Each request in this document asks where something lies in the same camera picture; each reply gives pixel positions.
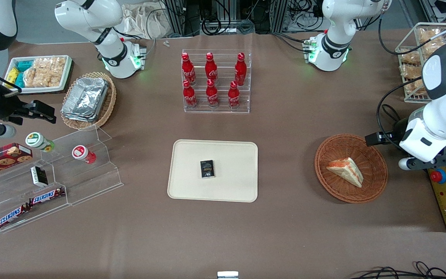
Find beige plastic tray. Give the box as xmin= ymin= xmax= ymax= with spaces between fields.
xmin=167 ymin=139 xmax=259 ymax=203

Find white wire basket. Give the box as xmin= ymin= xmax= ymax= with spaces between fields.
xmin=395 ymin=22 xmax=446 ymax=103

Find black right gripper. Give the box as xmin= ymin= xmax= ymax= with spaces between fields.
xmin=0 ymin=87 xmax=57 ymax=126

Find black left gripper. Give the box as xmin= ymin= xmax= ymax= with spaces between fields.
xmin=365 ymin=118 xmax=411 ymax=150

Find red-lidded cup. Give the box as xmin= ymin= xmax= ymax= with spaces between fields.
xmin=72 ymin=145 xmax=97 ymax=164

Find rice cracker pack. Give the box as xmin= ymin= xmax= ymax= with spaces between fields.
xmin=23 ymin=69 xmax=62 ymax=88
xmin=33 ymin=57 xmax=67 ymax=73

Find wrapped pastry pack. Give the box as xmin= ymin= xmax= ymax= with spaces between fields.
xmin=403 ymin=79 xmax=427 ymax=98
xmin=399 ymin=64 xmax=425 ymax=81
xmin=418 ymin=27 xmax=446 ymax=58
xmin=399 ymin=48 xmax=422 ymax=65

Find oval light wicker basket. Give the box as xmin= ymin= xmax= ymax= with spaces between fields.
xmin=60 ymin=71 xmax=117 ymax=131

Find snickers bar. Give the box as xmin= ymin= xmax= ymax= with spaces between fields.
xmin=29 ymin=187 xmax=66 ymax=206
xmin=0 ymin=203 xmax=32 ymax=229

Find black floor cables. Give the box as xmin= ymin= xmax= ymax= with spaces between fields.
xmin=357 ymin=261 xmax=446 ymax=279

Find aluminium frame rack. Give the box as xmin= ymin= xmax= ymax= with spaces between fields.
xmin=160 ymin=0 xmax=326 ymax=35

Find small black white box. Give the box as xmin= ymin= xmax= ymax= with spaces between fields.
xmin=30 ymin=165 xmax=49 ymax=188

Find small black packet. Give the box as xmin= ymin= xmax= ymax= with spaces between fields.
xmin=200 ymin=159 xmax=216 ymax=179

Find green-lidded cup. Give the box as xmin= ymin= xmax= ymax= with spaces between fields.
xmin=25 ymin=132 xmax=55 ymax=153

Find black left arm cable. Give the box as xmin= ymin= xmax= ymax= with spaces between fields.
xmin=376 ymin=86 xmax=425 ymax=152

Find white cloth bag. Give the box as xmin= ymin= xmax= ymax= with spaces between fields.
xmin=122 ymin=3 xmax=170 ymax=40

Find round brown wicker basket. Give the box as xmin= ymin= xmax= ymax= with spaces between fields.
xmin=314 ymin=134 xmax=389 ymax=204

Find white rectangular snack tray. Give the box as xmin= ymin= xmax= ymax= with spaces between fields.
xmin=4 ymin=55 xmax=75 ymax=95

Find clear acrylic bottle rack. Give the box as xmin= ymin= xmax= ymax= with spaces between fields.
xmin=181 ymin=49 xmax=252 ymax=114

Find red cola bottle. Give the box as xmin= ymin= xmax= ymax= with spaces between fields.
xmin=181 ymin=52 xmax=197 ymax=86
xmin=234 ymin=52 xmax=247 ymax=87
xmin=182 ymin=79 xmax=199 ymax=109
xmin=205 ymin=52 xmax=218 ymax=84
xmin=206 ymin=79 xmax=220 ymax=108
xmin=228 ymin=81 xmax=241 ymax=110

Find red cookie box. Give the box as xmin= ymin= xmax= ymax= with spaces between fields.
xmin=0 ymin=143 xmax=33 ymax=180

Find stacked aluminium foil trays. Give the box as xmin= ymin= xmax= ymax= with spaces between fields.
xmin=61 ymin=77 xmax=110 ymax=123

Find red emergency stop button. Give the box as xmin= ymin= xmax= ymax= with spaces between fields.
xmin=430 ymin=169 xmax=446 ymax=185

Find clear acrylic step shelf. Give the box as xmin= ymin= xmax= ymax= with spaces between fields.
xmin=0 ymin=124 xmax=124 ymax=234

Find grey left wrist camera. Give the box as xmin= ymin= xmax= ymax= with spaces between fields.
xmin=398 ymin=154 xmax=446 ymax=171

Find triangle sandwich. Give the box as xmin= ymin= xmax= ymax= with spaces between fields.
xmin=326 ymin=157 xmax=364 ymax=188

